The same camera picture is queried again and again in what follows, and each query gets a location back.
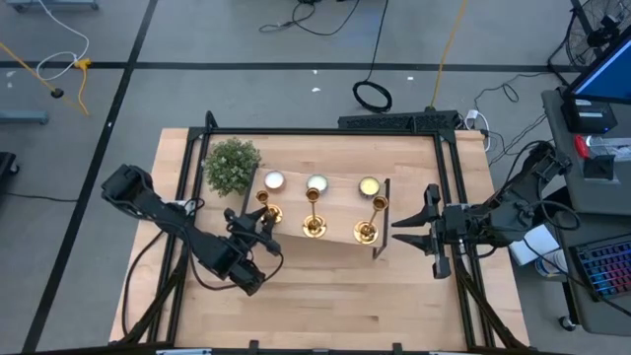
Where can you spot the orange patterned candle tin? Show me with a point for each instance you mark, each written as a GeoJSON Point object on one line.
{"type": "Point", "coordinates": [274, 180]}

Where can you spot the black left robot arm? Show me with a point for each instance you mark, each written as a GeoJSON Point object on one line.
{"type": "Point", "coordinates": [172, 222]}

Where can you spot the green potted plant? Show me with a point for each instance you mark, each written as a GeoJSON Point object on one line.
{"type": "Point", "coordinates": [231, 165]}

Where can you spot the black floor disc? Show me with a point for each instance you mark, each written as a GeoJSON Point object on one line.
{"type": "Point", "coordinates": [57, 92]}

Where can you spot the black cart caster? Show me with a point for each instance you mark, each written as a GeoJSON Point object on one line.
{"type": "Point", "coordinates": [567, 323]}

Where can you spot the white power adapter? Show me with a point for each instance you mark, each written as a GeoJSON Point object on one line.
{"type": "Point", "coordinates": [472, 117]}

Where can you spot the grey metal stand foot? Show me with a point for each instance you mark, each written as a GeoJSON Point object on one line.
{"type": "Point", "coordinates": [22, 117]}
{"type": "Point", "coordinates": [54, 5]}

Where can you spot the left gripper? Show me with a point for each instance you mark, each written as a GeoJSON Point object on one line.
{"type": "Point", "coordinates": [246, 244]}

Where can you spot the black desktop device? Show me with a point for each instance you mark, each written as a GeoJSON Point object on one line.
{"type": "Point", "coordinates": [589, 116]}

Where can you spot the white blue tape roll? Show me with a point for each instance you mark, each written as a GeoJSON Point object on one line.
{"type": "Point", "coordinates": [549, 263]}

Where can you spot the monitor with blue screen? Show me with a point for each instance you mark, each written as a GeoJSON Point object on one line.
{"type": "Point", "coordinates": [609, 74]}

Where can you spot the white paper box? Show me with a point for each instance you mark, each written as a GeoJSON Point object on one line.
{"type": "Point", "coordinates": [535, 244]}

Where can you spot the black floor fan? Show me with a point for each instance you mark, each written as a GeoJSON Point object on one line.
{"type": "Point", "coordinates": [586, 39]}

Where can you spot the medium gold candlestick holder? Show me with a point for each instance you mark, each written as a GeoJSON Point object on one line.
{"type": "Point", "coordinates": [366, 232]}

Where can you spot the clear plastic bag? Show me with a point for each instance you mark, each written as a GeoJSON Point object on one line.
{"type": "Point", "coordinates": [611, 146]}

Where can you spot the black aluminium rig frame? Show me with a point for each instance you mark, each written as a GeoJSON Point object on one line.
{"type": "Point", "coordinates": [320, 131]}

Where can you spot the black caster wheel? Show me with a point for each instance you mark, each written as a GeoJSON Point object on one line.
{"type": "Point", "coordinates": [6, 163]}

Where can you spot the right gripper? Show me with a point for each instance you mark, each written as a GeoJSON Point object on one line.
{"type": "Point", "coordinates": [453, 227]}

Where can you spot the tall gold candlestick holder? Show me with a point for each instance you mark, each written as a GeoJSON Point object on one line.
{"type": "Point", "coordinates": [314, 226]}

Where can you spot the grey desk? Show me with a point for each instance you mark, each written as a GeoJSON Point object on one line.
{"type": "Point", "coordinates": [616, 197]}

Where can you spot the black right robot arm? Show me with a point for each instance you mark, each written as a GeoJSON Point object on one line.
{"type": "Point", "coordinates": [517, 197]}

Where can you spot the white aluminium bracket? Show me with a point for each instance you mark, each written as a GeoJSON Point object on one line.
{"type": "Point", "coordinates": [448, 353]}
{"type": "Point", "coordinates": [183, 352]}

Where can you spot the wooden riser shelf black legs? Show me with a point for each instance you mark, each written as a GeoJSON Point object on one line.
{"type": "Point", "coordinates": [340, 217]}

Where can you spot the grey cart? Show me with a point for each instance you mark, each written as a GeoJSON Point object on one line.
{"type": "Point", "coordinates": [586, 315]}

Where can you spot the short gold candlestick holder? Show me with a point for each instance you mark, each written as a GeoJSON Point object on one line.
{"type": "Point", "coordinates": [262, 196]}

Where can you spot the yellow wax candle tin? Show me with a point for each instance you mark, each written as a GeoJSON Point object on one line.
{"type": "Point", "coordinates": [369, 186]}

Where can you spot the backlit keyboard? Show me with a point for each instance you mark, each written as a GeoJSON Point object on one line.
{"type": "Point", "coordinates": [609, 268]}

